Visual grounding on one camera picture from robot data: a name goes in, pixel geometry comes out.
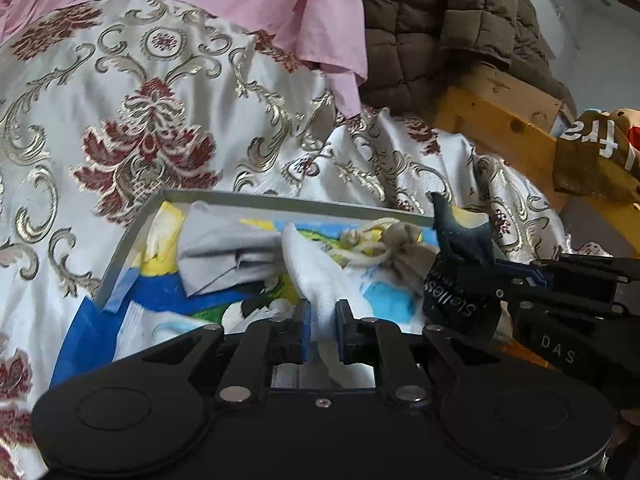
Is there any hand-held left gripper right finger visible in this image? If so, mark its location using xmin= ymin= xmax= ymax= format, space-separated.
xmin=336 ymin=299 xmax=507 ymax=409

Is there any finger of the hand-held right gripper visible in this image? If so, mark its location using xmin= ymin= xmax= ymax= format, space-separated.
xmin=494 ymin=287 xmax=628 ymax=322
xmin=492 ymin=254 xmax=640 ymax=291

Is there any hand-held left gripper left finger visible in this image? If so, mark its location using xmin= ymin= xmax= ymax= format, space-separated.
xmin=141 ymin=299 xmax=314 ymax=409

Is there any navy sock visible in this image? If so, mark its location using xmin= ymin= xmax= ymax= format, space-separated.
xmin=431 ymin=192 xmax=498 ymax=266

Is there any beige linen drawstring pouch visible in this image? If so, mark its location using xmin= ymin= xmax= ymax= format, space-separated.
xmin=340 ymin=217 xmax=441 ymax=291

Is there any grey cloth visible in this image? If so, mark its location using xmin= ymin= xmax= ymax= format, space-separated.
xmin=177 ymin=200 xmax=288 ymax=297

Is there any cartoon printed box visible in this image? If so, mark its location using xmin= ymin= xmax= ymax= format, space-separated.
xmin=50 ymin=187 xmax=441 ymax=391

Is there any brown cloth with white letters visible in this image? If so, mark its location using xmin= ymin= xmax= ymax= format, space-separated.
xmin=552 ymin=112 xmax=640 ymax=206

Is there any brown quilted jacket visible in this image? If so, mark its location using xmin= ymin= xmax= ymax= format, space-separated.
xmin=357 ymin=0 xmax=576 ymax=116

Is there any floral satin bedspread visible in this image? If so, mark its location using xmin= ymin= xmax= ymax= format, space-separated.
xmin=0 ymin=0 xmax=616 ymax=480

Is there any wooden bed frame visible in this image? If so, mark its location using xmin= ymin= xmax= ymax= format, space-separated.
xmin=432 ymin=62 xmax=640 ymax=261

